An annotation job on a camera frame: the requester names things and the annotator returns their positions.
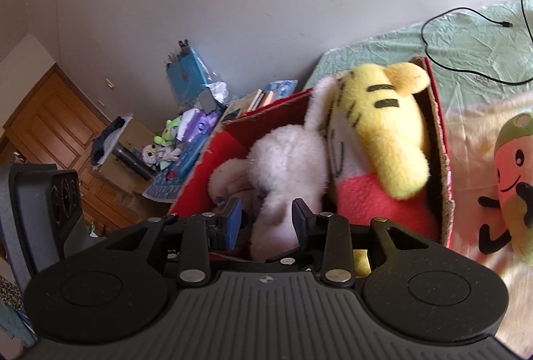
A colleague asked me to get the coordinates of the blue printed board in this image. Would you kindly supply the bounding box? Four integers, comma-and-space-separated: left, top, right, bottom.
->
144, 134, 210, 203

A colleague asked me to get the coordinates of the leopard print cloth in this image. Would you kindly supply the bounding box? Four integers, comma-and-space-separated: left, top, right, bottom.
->
0, 276, 24, 311

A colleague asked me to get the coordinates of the red cardboard box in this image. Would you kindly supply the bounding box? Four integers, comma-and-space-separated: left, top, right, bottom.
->
169, 57, 455, 261

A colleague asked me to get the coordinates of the blue and white packet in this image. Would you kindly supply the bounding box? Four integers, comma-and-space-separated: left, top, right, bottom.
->
262, 80, 299, 99

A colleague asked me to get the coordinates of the stack of books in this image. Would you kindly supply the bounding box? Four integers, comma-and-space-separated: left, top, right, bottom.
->
227, 89, 276, 121

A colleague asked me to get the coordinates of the wooden door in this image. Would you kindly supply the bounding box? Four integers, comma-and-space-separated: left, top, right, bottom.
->
3, 64, 139, 236

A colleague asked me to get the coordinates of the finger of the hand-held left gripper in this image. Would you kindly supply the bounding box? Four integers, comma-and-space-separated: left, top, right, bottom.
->
266, 247, 324, 272

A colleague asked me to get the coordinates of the green alien plush toy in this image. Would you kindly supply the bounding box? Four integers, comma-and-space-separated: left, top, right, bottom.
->
154, 118, 182, 146

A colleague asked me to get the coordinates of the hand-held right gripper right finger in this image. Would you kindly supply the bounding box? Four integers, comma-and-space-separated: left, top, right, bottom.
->
291, 198, 429, 288

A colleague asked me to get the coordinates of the black cable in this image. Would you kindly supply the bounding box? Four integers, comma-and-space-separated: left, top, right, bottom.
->
420, 0, 533, 86

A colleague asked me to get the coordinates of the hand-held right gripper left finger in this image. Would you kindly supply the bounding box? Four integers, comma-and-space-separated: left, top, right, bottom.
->
104, 196, 244, 288

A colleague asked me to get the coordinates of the brown cardboard box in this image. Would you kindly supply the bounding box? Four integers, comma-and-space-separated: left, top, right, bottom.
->
89, 120, 168, 196

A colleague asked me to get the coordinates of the crumpled clear plastic bag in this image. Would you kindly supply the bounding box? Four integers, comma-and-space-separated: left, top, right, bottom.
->
207, 82, 231, 103

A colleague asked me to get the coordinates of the blue plastic package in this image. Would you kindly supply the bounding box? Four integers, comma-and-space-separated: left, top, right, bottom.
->
165, 39, 216, 106

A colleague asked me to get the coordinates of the dark grey cylinder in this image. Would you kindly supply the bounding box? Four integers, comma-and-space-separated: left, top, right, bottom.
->
110, 142, 157, 180

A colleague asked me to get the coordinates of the small white plush toy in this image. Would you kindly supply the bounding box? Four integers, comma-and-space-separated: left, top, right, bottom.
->
142, 143, 168, 166

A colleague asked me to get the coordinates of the purple packet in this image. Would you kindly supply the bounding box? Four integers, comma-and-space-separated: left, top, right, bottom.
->
179, 108, 220, 145

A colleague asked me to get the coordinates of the dark blue cloth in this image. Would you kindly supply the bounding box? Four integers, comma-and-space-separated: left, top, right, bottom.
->
91, 116, 132, 167

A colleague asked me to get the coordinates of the yellow tiger plush toy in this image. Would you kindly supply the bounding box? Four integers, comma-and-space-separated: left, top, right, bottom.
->
322, 62, 443, 277

